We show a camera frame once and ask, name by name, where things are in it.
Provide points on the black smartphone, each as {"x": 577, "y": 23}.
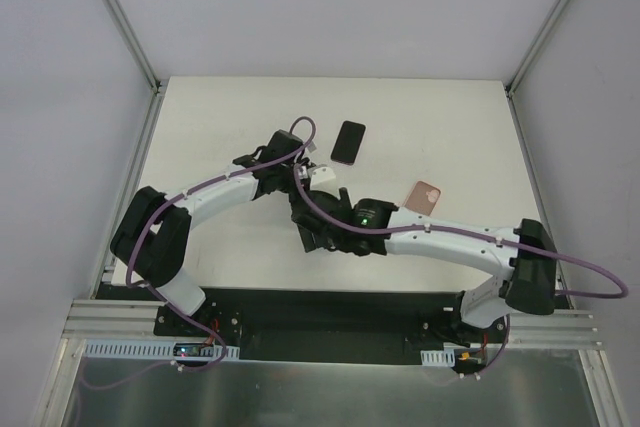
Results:
{"x": 348, "y": 143}

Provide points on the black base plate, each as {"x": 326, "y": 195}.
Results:
{"x": 339, "y": 327}

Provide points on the left white cable duct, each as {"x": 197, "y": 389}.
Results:
{"x": 158, "y": 350}

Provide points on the white cable duct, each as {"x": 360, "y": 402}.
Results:
{"x": 158, "y": 350}
{"x": 438, "y": 358}

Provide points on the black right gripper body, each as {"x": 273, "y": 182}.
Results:
{"x": 316, "y": 233}

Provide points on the metal front sheet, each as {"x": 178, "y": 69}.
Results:
{"x": 521, "y": 388}

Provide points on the pink phone case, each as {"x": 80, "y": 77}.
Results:
{"x": 422, "y": 198}

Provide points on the right white cable duct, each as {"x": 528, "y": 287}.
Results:
{"x": 438, "y": 358}

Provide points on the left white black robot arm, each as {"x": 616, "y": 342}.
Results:
{"x": 152, "y": 236}

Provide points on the right aluminium frame post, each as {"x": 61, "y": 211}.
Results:
{"x": 542, "y": 36}

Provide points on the left aluminium frame post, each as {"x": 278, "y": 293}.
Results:
{"x": 131, "y": 41}

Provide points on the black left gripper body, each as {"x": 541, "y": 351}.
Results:
{"x": 282, "y": 176}

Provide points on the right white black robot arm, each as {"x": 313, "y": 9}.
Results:
{"x": 519, "y": 261}

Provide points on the aluminium frame post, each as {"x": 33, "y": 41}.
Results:
{"x": 542, "y": 36}
{"x": 131, "y": 41}

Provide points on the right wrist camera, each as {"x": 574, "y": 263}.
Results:
{"x": 321, "y": 176}

